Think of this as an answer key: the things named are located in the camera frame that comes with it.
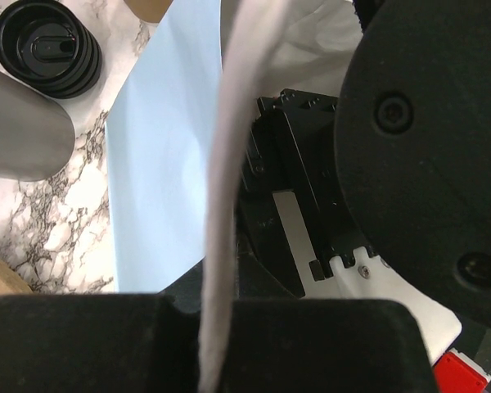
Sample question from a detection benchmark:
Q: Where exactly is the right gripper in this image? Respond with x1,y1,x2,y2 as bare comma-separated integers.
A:
237,89,376,298

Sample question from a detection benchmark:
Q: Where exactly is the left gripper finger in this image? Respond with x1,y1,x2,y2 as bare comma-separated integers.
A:
0,294,437,393

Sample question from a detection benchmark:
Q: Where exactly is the blue paper bag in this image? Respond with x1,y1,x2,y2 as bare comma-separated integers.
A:
105,0,363,393

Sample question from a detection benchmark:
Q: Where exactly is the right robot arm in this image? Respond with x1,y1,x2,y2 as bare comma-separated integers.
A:
238,1,491,328

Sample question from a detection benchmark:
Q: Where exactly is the grey straw holder cup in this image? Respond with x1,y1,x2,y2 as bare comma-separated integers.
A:
0,72,75,181

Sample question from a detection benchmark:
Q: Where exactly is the stack of black lids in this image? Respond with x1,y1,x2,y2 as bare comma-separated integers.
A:
0,1,103,99

